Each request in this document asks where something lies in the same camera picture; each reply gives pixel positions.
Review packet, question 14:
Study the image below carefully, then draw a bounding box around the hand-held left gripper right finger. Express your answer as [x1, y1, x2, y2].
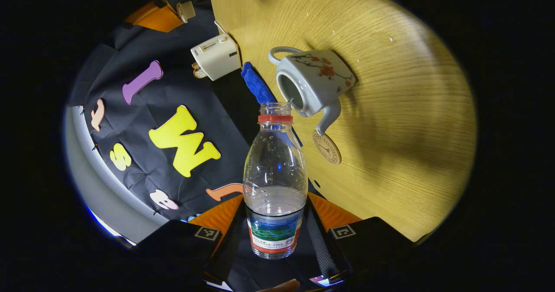
[303, 191, 418, 285]

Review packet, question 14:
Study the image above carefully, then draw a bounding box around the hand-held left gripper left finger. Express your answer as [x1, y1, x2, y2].
[134, 194, 251, 286]

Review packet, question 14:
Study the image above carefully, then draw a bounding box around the clear plastic water bottle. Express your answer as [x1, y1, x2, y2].
[243, 102, 309, 260]

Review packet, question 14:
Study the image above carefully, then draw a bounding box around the round wooden coaster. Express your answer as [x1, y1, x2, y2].
[313, 130, 342, 165]

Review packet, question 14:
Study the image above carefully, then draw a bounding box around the white floral teacup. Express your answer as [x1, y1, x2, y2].
[268, 46, 357, 136]

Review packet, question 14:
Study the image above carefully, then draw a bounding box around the black backdrop cloth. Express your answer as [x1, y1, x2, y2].
[65, 0, 313, 223]

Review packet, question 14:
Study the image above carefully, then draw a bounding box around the blue towel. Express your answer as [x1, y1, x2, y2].
[241, 62, 303, 148]

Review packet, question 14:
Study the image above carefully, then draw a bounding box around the white toaster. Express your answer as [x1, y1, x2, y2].
[191, 33, 242, 81]

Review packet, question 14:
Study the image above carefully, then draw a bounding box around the orange wooden board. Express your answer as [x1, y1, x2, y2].
[125, 0, 185, 33]

